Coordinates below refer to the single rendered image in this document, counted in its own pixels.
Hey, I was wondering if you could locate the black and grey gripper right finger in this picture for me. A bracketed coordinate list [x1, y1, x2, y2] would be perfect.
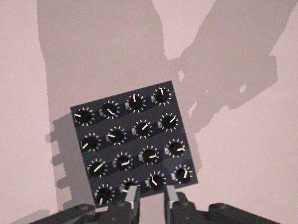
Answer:
[164, 185, 280, 224]

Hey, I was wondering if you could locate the dark grey knob box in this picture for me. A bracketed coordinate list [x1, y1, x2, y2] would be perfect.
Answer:
[70, 81, 198, 209]

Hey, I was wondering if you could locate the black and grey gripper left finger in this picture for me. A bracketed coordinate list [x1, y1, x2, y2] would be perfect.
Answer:
[29, 186, 140, 224]

